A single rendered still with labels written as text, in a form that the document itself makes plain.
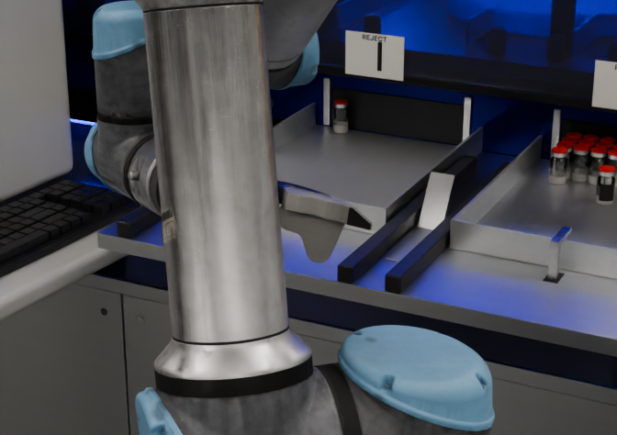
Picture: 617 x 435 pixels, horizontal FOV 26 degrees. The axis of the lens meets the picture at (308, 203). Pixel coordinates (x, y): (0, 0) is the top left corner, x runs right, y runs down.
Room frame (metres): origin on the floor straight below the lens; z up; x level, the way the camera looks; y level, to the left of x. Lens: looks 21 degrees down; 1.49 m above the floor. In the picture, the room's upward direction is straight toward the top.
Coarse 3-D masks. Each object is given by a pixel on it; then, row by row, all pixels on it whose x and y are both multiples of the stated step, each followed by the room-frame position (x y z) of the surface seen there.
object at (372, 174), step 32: (288, 128) 1.78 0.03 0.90; (320, 128) 1.84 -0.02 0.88; (480, 128) 1.74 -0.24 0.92; (288, 160) 1.71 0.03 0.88; (320, 160) 1.71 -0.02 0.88; (352, 160) 1.71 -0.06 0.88; (384, 160) 1.71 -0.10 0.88; (416, 160) 1.71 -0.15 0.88; (448, 160) 1.63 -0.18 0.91; (352, 192) 1.58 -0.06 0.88; (384, 192) 1.58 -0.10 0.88; (416, 192) 1.53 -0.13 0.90; (384, 224) 1.45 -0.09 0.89
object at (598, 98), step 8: (600, 64) 1.60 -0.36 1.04; (608, 64) 1.60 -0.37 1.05; (616, 64) 1.59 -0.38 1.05; (600, 72) 1.60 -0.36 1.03; (608, 72) 1.59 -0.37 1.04; (616, 72) 1.59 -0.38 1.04; (600, 80) 1.60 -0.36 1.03; (608, 80) 1.59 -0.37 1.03; (616, 80) 1.59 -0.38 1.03; (600, 88) 1.60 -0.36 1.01; (608, 88) 1.59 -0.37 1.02; (616, 88) 1.59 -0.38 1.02; (592, 96) 1.60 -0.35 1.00; (600, 96) 1.60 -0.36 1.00; (608, 96) 1.59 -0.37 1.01; (616, 96) 1.59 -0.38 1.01; (592, 104) 1.60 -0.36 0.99; (600, 104) 1.60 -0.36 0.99; (608, 104) 1.59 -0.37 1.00; (616, 104) 1.59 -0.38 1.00
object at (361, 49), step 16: (352, 32) 1.75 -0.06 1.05; (352, 48) 1.75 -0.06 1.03; (368, 48) 1.74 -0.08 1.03; (384, 48) 1.73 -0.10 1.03; (400, 48) 1.72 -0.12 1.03; (352, 64) 1.75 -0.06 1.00; (368, 64) 1.74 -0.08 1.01; (384, 64) 1.73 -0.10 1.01; (400, 64) 1.72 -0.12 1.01; (400, 80) 1.72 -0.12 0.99
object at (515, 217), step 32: (544, 160) 1.71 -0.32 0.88; (480, 192) 1.50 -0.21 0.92; (512, 192) 1.58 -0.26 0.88; (544, 192) 1.58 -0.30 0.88; (576, 192) 1.58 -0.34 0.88; (480, 224) 1.40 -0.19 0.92; (512, 224) 1.48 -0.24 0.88; (544, 224) 1.48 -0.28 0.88; (576, 224) 1.48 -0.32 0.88; (608, 224) 1.48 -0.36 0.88; (512, 256) 1.38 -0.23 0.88; (544, 256) 1.36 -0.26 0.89; (576, 256) 1.34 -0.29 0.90; (608, 256) 1.33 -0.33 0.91
